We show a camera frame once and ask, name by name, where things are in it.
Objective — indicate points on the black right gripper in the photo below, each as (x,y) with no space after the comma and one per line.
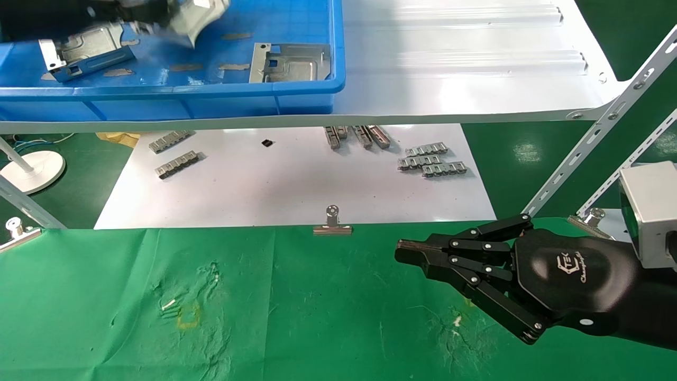
(571,280)

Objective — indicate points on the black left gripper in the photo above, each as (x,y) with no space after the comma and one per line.
(53,16)

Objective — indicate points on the white metal shelf board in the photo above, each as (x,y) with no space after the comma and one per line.
(449,79)

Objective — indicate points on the green table cloth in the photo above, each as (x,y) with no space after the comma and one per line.
(296,317)

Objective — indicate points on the perforated metal angle bar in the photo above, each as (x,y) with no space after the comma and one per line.
(634,156)
(603,124)

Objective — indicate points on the white board sheet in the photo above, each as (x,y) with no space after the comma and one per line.
(296,185)

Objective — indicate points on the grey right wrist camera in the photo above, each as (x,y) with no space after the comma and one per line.
(650,206)

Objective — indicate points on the blue plastic bin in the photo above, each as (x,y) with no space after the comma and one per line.
(296,21)

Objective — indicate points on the grey metal rail piece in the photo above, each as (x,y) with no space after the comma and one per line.
(344,132)
(333,138)
(363,137)
(381,137)

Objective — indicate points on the silver binder clip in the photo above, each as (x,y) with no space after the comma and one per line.
(595,219)
(16,235)
(332,228)

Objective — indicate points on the yellow plastic bag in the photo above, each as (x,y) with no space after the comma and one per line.
(119,138)

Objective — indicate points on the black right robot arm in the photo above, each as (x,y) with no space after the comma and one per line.
(658,307)

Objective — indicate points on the sheet metal bracket part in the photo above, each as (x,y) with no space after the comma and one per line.
(296,66)
(203,18)
(90,47)

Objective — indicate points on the white round lamp base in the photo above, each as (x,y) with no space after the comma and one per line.
(34,169)

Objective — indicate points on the grey metal clip strip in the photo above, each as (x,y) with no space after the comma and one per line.
(444,170)
(170,142)
(178,164)
(427,150)
(419,163)

